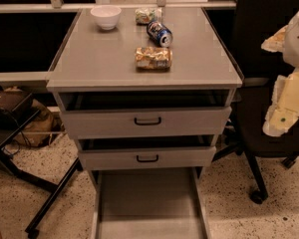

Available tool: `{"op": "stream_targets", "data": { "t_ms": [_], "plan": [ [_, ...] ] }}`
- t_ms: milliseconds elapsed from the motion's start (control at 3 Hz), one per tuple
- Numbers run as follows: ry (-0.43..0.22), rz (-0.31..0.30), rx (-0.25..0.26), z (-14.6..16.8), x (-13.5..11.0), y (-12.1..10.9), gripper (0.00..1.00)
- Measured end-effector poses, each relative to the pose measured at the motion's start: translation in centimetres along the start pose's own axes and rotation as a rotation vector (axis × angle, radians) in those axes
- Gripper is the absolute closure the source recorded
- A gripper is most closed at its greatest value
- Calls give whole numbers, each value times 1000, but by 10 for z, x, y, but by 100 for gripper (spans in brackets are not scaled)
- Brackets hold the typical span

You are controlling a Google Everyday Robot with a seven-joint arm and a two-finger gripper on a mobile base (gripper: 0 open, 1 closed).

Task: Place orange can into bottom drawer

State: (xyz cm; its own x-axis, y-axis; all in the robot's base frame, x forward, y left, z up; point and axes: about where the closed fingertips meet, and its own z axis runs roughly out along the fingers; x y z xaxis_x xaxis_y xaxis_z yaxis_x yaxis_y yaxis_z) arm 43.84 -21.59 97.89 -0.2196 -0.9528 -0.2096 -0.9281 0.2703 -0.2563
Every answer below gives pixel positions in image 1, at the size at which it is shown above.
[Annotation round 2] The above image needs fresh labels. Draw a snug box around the white bowl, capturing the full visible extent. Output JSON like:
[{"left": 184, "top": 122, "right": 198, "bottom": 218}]
[{"left": 91, "top": 5, "right": 122, "bottom": 30}]

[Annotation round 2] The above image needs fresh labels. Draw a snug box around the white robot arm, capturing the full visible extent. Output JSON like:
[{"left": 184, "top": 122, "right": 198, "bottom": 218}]
[{"left": 261, "top": 11, "right": 299, "bottom": 137}]

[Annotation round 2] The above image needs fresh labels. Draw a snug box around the grey open bottom drawer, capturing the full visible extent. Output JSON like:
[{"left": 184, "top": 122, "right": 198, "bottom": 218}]
[{"left": 91, "top": 168, "right": 211, "bottom": 239}]

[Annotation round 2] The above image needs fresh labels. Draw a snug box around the grey middle drawer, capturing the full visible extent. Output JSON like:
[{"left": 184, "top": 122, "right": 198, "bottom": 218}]
[{"left": 78, "top": 135, "right": 216, "bottom": 170}]

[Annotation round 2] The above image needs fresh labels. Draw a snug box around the black office chair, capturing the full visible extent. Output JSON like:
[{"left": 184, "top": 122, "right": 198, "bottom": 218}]
[{"left": 206, "top": 0, "right": 299, "bottom": 204}]

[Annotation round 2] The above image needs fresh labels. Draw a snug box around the black middle drawer handle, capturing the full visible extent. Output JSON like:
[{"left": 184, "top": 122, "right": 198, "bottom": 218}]
[{"left": 136, "top": 155, "right": 159, "bottom": 163}]

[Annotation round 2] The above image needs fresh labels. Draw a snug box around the black top drawer handle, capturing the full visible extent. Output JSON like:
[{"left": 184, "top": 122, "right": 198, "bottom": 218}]
[{"left": 134, "top": 117, "right": 161, "bottom": 126}]

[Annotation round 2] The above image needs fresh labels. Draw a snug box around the grey drawer cabinet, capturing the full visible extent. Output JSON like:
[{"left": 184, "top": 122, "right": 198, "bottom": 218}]
[{"left": 45, "top": 6, "right": 244, "bottom": 191}]

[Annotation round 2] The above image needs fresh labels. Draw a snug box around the grey top drawer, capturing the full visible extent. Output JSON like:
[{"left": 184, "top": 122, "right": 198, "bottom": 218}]
[{"left": 60, "top": 91, "right": 231, "bottom": 139}]

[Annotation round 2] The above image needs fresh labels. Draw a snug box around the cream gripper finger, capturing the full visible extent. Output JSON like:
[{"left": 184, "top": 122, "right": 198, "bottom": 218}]
[
  {"left": 261, "top": 26, "right": 287, "bottom": 53},
  {"left": 262, "top": 68, "right": 299, "bottom": 137}
]

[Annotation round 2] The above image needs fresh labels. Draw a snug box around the black side table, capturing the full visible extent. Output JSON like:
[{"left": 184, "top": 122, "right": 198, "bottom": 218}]
[{"left": 0, "top": 89, "right": 84, "bottom": 239}]

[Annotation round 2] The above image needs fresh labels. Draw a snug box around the tan bag on floor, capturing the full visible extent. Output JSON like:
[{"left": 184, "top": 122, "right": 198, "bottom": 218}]
[{"left": 1, "top": 88, "right": 59, "bottom": 147}]

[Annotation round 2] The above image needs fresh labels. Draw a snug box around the black drawer handle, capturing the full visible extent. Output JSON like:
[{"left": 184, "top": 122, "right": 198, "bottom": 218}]
[
  {"left": 134, "top": 117, "right": 161, "bottom": 126},
  {"left": 136, "top": 155, "right": 159, "bottom": 163}
]

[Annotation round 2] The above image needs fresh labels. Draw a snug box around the blue soda can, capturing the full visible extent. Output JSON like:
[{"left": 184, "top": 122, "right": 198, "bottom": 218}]
[{"left": 147, "top": 21, "right": 172, "bottom": 48}]

